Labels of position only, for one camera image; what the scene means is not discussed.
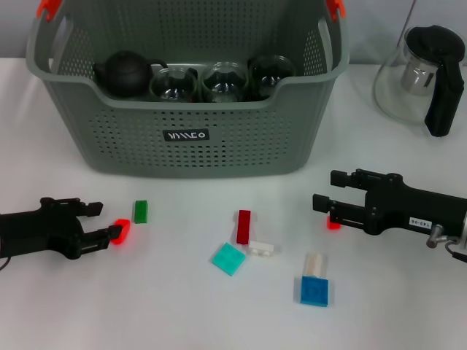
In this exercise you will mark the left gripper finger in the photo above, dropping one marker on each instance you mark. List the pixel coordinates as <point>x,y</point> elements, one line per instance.
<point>93,208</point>
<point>102,238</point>

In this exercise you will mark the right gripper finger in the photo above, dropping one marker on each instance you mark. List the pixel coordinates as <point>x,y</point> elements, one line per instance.
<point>350,180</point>
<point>339,215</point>

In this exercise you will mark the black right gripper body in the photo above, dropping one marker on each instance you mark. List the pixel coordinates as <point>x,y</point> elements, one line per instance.
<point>401,208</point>

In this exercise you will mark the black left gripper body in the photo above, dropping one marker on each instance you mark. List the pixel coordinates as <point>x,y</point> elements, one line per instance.
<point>40,233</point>

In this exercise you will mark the small red square brick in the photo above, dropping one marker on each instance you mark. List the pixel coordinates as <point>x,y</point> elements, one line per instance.
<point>333,226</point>

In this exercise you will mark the small red sloped brick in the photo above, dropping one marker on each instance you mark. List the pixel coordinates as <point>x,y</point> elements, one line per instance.
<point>124,235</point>

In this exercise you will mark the long green toy brick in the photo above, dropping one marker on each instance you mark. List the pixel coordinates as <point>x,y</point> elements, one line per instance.
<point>140,211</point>

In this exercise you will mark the long dark red toy brick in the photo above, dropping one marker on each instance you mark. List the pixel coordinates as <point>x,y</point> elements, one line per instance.
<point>243,226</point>

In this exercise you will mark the teal square brick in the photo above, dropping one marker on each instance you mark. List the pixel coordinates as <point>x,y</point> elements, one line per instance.
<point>228,259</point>

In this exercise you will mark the glass teacup with black sleeve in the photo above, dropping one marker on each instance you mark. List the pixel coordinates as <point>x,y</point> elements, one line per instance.
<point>270,74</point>
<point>171,85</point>
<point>224,82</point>

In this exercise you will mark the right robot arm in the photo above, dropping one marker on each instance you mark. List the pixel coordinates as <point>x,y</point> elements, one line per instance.
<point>465,233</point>

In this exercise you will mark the grey perforated plastic storage bin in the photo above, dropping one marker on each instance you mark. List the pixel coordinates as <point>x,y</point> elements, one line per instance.
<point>237,146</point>

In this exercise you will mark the translucent white toy brick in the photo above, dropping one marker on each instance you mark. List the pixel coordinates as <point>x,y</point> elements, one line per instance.
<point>316,265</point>

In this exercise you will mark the blue square toy brick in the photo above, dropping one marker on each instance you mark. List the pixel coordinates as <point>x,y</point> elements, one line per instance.
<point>314,291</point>

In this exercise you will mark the black clay teapot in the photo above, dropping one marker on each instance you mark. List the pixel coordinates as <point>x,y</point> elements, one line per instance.
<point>124,73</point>

